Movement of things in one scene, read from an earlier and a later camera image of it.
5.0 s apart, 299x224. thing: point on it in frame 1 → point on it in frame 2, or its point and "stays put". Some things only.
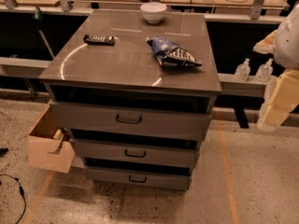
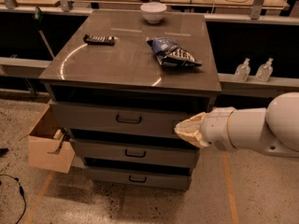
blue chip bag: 171,53 stays put
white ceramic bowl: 153,11 stays put
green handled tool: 38,17 stays put
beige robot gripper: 288,44 → 215,129
